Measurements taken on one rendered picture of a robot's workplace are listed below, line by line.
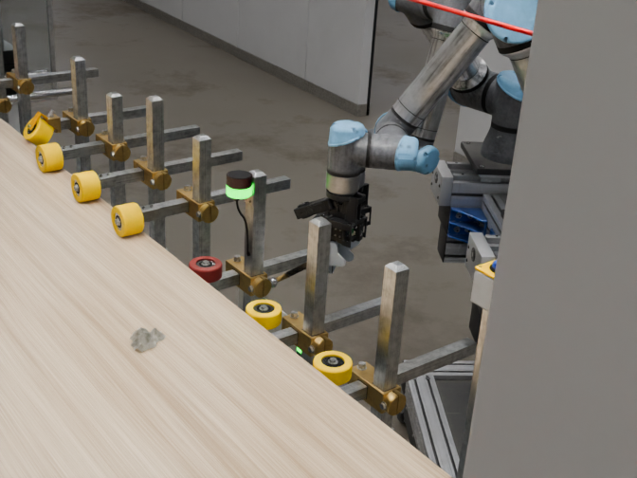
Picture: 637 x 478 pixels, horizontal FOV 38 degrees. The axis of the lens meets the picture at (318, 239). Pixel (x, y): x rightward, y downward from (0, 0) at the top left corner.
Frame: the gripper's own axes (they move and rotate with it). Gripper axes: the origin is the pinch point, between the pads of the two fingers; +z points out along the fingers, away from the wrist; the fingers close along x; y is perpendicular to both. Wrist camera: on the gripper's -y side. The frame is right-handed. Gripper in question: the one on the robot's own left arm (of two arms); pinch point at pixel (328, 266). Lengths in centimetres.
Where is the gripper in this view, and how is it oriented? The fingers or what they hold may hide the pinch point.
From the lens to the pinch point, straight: 214.7
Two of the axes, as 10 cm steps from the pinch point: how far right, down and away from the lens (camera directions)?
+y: 8.4, 2.8, -4.7
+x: 5.4, -3.3, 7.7
